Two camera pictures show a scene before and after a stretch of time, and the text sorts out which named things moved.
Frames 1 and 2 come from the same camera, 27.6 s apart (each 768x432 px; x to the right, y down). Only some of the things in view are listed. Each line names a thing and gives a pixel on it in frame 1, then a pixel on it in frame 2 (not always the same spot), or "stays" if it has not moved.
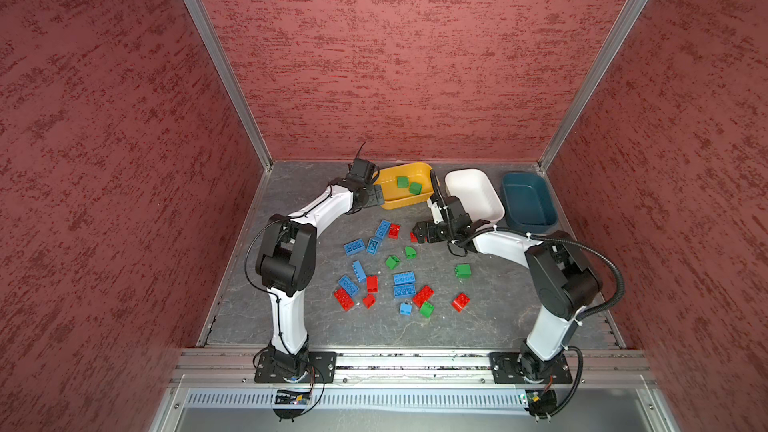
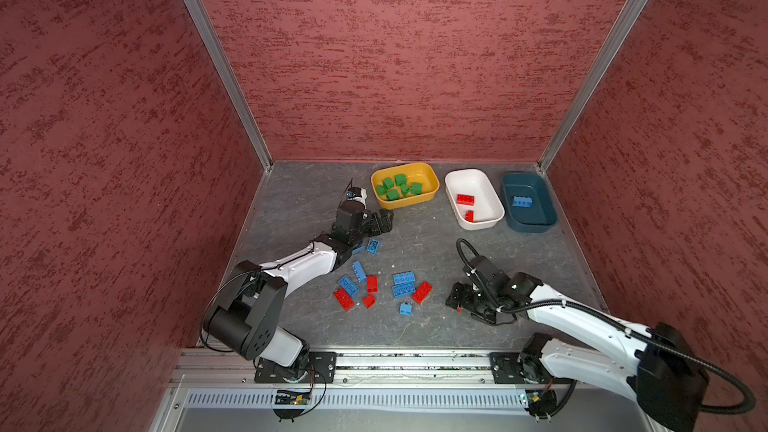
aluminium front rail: (588, 366) stays
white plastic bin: (478, 195) stays
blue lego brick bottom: (347, 284) stays
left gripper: (375, 196) → (386, 223)
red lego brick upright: (372, 284) stays
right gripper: (430, 226) → (464, 302)
